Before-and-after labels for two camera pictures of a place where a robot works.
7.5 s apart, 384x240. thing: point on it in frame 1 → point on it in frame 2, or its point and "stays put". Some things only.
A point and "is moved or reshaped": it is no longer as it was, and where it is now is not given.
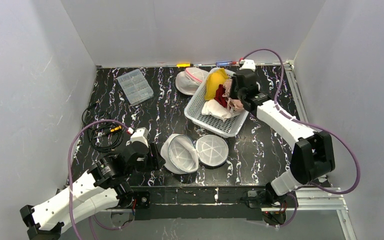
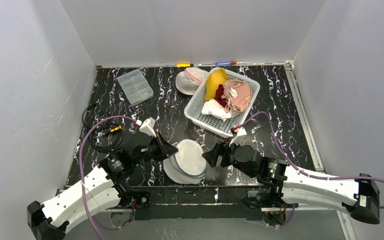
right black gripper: (237, 87) → (222, 155)
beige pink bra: (232, 104) stays put
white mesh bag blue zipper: (180, 154) is moved or reshaped
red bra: (219, 97) stays put
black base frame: (236, 202) stays put
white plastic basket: (193, 109) stays put
